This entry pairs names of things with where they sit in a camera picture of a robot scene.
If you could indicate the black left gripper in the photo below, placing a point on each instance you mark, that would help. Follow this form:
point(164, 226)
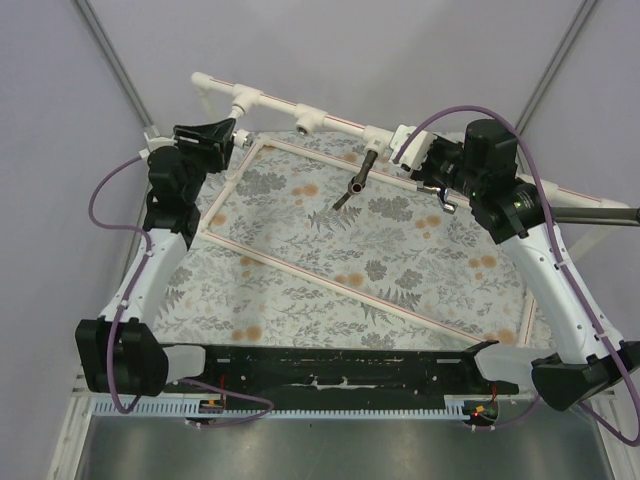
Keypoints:
point(201, 150)

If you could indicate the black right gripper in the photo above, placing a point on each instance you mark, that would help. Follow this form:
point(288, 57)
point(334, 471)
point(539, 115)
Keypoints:
point(430, 163)

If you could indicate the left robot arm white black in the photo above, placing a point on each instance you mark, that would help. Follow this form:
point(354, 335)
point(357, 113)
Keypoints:
point(118, 351)

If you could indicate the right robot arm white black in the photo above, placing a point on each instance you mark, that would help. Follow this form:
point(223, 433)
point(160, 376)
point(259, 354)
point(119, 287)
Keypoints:
point(591, 355)

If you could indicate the chrome faucet on mat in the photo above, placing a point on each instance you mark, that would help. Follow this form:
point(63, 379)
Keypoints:
point(441, 193)

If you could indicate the dark grey lever faucet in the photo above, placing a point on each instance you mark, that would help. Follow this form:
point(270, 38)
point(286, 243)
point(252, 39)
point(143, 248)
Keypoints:
point(358, 181)

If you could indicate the floral patterned table mat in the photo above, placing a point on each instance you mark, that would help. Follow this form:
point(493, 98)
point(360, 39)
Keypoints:
point(389, 270)

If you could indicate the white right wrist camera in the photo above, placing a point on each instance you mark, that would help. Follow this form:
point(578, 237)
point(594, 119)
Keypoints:
point(413, 156)

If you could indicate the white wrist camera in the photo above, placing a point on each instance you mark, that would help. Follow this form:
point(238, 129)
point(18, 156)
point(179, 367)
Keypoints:
point(413, 156)
point(154, 140)

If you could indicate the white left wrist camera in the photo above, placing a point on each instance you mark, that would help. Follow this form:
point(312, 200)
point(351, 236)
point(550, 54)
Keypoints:
point(154, 140)

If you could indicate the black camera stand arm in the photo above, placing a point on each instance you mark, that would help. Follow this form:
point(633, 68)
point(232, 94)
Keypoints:
point(627, 217)

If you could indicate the white slotted cable duct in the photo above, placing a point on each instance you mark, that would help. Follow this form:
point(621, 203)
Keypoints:
point(179, 407)

